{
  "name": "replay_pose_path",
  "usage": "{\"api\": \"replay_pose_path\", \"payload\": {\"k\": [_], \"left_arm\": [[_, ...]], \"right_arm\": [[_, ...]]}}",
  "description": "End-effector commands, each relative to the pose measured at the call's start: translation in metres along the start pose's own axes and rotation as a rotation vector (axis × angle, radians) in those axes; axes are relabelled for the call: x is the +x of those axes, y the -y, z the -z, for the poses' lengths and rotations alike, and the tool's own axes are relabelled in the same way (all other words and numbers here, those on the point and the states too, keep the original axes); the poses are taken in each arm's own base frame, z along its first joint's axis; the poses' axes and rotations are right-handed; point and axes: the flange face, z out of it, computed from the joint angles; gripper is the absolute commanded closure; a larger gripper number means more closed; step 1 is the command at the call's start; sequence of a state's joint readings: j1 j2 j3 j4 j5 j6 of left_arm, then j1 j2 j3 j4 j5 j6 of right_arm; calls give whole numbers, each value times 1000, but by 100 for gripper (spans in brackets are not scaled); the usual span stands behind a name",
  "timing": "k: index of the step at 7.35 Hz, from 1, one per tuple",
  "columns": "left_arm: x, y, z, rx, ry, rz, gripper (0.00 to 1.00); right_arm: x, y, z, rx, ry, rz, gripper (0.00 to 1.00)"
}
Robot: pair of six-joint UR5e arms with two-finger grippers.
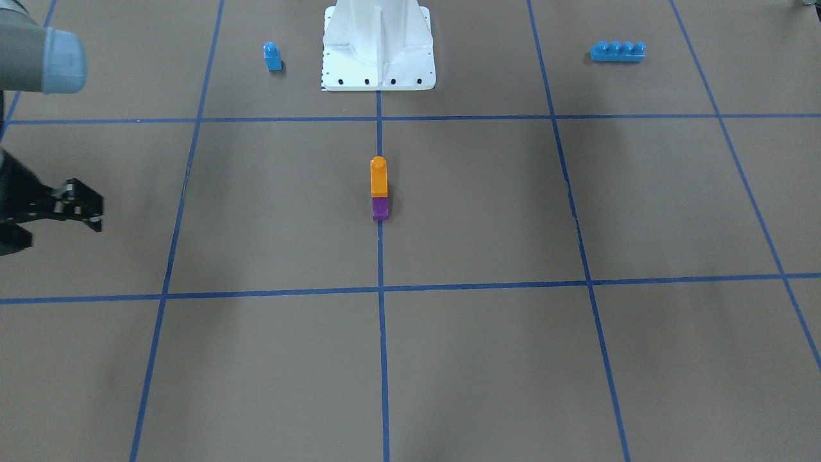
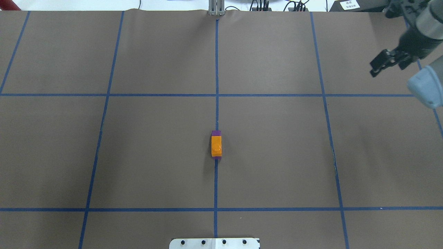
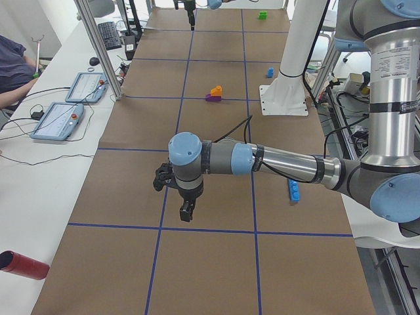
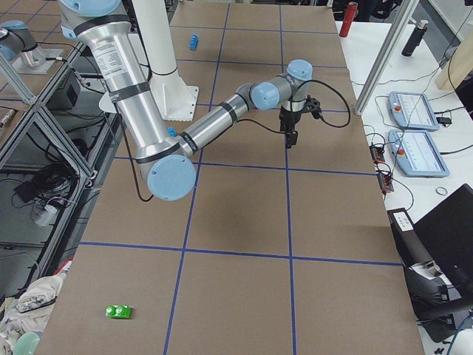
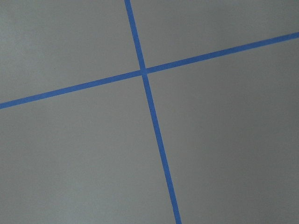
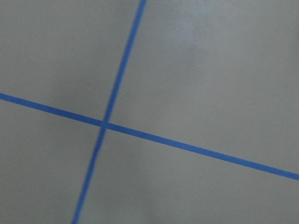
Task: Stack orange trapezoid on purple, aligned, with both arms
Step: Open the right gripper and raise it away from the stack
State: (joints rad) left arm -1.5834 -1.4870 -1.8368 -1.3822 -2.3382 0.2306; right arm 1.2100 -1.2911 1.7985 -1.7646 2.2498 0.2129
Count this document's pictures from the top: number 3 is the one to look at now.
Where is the white camera pedestal column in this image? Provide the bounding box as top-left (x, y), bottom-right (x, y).
top-left (259, 0), bottom-right (329, 116)

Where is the black keyboard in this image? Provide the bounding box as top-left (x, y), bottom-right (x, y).
top-left (97, 22), bottom-right (121, 51)

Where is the blue teach pendant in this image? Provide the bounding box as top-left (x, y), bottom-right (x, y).
top-left (30, 102), bottom-right (84, 141)
top-left (65, 72), bottom-right (107, 103)

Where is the far blue teach pendant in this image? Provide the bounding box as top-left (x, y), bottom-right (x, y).
top-left (65, 72), bottom-right (107, 103)

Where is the seated person dark shirt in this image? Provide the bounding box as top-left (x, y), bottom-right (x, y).
top-left (1, 35), bottom-right (41, 110)

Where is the green double block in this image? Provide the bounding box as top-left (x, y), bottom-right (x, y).
top-left (258, 10), bottom-right (268, 20)

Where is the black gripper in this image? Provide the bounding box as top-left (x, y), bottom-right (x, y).
top-left (177, 183), bottom-right (204, 222)
top-left (184, 0), bottom-right (196, 31)

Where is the white chair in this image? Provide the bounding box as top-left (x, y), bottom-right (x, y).
top-left (341, 194), bottom-right (419, 249)

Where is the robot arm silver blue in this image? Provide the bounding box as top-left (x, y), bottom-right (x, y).
top-left (154, 1), bottom-right (419, 222)
top-left (180, 0), bottom-right (228, 31)

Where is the near blue teach pendant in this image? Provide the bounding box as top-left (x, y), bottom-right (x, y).
top-left (30, 102), bottom-right (84, 141)

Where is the purple trapezoid block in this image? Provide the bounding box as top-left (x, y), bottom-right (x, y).
top-left (205, 94), bottom-right (222, 102)

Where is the red cylinder tube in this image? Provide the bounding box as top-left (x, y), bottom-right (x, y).
top-left (1, 251), bottom-right (50, 280)

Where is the orange trapezoid block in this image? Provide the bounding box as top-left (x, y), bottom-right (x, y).
top-left (210, 85), bottom-right (222, 97)

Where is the long blue four-stud block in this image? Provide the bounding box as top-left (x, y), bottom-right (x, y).
top-left (287, 179), bottom-right (301, 202)

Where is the aluminium frame post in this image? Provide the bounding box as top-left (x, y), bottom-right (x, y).
top-left (74, 0), bottom-right (123, 100)

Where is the black computer mouse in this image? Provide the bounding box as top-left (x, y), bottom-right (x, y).
top-left (89, 57), bottom-right (100, 66)

